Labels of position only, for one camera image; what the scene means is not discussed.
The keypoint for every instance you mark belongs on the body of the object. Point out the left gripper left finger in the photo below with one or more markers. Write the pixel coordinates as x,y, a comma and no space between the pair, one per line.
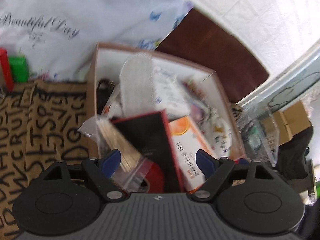
98,175

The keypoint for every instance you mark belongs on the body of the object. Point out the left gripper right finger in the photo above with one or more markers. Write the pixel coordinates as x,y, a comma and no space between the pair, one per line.
216,172

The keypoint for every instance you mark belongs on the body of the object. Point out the green small box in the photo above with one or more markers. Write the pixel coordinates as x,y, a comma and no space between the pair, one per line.
19,69

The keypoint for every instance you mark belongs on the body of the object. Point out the bag of wooden sticks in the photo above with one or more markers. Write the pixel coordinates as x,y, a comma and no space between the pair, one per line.
134,167

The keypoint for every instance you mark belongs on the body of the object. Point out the white floral cloth pouch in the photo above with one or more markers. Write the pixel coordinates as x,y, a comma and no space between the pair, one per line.
217,132

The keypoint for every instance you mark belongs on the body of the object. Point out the black red-edged box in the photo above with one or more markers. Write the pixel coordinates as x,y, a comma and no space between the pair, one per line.
150,135

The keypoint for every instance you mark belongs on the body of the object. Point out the clear plastic container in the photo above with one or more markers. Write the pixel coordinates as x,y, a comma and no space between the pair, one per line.
259,132

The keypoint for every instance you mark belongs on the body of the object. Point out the cardboard storage box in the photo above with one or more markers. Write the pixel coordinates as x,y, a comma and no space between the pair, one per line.
125,82

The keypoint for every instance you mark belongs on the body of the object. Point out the letter-patterned brown tablecloth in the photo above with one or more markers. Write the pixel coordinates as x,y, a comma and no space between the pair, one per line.
39,125

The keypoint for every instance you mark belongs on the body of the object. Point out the brown cardboard boxes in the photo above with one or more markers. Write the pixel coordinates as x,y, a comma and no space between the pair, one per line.
285,124

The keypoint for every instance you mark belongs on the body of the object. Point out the white floral plastic bag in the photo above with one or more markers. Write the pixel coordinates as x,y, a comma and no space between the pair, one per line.
58,37

